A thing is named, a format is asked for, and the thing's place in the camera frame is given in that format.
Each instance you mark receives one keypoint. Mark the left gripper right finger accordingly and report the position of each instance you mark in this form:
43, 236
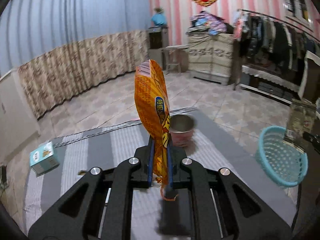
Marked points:
216, 204

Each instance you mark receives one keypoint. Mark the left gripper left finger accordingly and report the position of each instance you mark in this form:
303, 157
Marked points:
99, 205

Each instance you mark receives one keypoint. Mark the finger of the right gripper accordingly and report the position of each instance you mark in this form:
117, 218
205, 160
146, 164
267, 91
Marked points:
313, 139

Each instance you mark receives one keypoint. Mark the camouflage wrapper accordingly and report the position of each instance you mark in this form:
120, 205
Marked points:
301, 119

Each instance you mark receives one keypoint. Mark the orange snack bag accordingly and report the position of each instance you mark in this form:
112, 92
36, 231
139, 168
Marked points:
152, 105

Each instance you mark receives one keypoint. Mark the turquoise plastic laundry basket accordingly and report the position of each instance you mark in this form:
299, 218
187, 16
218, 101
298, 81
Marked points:
282, 163

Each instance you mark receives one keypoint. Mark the low TV bench lace cover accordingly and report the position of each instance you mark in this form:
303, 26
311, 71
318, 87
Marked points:
268, 85

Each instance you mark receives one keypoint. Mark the teal tissue box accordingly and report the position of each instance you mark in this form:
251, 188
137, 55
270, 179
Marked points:
43, 159

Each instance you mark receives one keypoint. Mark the pink metal cup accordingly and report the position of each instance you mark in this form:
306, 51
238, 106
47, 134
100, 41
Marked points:
181, 129

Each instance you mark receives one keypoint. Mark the clothes rack with garments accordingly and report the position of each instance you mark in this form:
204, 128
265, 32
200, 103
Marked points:
271, 48

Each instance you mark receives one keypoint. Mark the white low cabinet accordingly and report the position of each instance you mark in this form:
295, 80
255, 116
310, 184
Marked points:
19, 125

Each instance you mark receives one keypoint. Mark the cloth covered cabinet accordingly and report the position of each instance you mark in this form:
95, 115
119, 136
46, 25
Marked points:
210, 56

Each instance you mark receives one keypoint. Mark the small wooden side table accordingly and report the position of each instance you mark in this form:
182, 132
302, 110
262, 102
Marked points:
171, 54

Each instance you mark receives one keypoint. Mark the pile of colourful clothes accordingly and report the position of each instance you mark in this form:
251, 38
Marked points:
207, 22

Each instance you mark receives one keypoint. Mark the blue floral curtain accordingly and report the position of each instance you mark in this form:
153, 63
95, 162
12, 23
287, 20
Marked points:
62, 48

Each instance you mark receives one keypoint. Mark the grey water dispenser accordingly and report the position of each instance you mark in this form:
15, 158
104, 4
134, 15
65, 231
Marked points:
158, 40

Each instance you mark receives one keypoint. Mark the blue bag on dispenser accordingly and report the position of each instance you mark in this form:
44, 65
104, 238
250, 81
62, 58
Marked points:
159, 19

